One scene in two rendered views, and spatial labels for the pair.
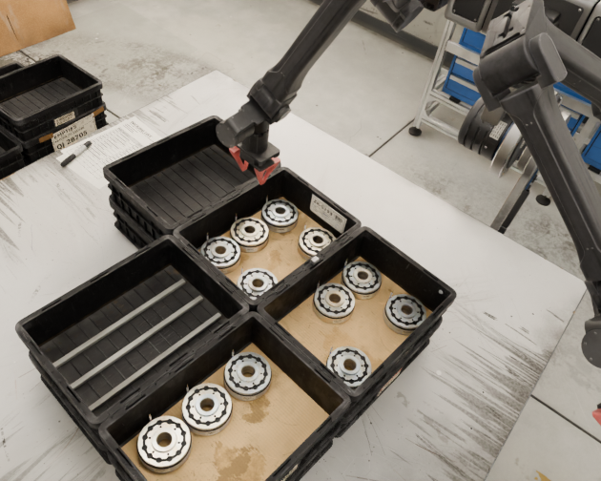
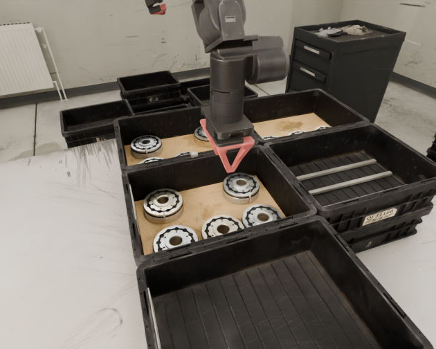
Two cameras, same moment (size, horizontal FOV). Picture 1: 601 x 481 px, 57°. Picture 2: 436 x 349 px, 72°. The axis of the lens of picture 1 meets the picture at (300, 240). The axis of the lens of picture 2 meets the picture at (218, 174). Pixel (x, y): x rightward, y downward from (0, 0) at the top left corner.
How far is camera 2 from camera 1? 1.54 m
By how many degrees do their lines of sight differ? 88
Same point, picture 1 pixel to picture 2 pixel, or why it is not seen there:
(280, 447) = (264, 127)
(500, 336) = (79, 163)
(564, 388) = not seen: hidden behind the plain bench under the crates
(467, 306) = (74, 182)
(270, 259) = (213, 212)
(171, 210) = (305, 309)
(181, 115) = not seen: outside the picture
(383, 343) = (174, 144)
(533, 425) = not seen: hidden behind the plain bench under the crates
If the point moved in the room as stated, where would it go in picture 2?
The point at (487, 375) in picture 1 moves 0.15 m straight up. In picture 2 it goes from (114, 152) to (106, 120)
